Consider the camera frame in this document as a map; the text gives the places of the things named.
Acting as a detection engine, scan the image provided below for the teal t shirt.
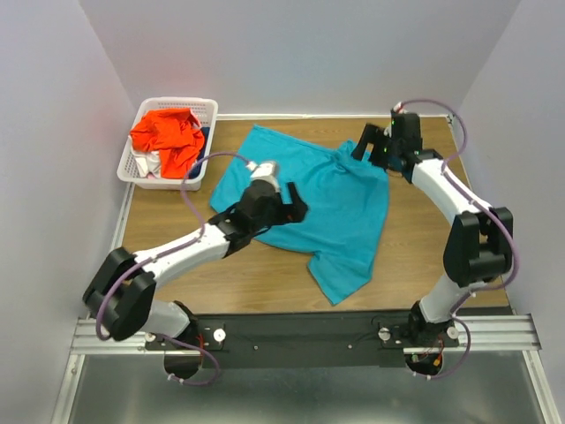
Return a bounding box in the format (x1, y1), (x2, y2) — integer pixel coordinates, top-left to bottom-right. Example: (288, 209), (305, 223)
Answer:
(238, 125), (389, 305)

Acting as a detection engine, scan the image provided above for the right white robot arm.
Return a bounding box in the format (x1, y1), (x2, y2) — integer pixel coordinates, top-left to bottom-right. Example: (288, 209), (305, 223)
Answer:
(351, 111), (514, 345)

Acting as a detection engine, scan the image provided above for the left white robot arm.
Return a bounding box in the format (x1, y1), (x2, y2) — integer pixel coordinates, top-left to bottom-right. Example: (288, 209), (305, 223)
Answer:
(83, 179), (308, 341)

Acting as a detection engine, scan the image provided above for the dark blue t shirt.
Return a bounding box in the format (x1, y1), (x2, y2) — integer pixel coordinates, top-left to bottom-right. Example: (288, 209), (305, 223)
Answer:
(189, 126), (212, 179)

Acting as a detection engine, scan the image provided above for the orange t shirt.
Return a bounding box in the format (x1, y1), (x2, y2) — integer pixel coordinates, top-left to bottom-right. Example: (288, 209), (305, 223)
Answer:
(130, 108), (204, 179)

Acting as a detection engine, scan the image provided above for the white plastic basket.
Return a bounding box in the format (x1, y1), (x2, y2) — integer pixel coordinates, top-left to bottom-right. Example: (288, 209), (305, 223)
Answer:
(117, 96), (219, 191)

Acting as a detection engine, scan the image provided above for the white t shirt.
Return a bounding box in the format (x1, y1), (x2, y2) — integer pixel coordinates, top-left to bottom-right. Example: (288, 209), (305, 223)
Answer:
(131, 148), (162, 179)

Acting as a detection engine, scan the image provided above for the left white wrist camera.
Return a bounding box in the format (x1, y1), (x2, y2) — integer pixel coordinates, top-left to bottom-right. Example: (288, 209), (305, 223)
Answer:
(245, 161), (280, 190)

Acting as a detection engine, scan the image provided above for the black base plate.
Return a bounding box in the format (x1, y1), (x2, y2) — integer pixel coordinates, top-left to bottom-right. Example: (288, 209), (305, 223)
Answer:
(145, 309), (460, 371)

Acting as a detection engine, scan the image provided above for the aluminium rail frame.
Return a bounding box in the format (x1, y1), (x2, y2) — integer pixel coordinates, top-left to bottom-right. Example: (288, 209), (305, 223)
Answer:
(51, 311), (561, 423)

